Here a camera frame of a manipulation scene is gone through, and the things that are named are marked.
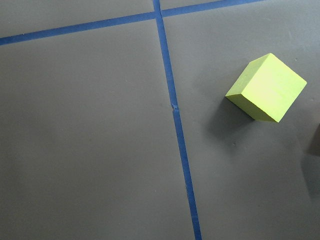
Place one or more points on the yellow foam block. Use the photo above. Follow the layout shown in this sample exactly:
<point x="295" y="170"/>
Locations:
<point x="266" y="89"/>

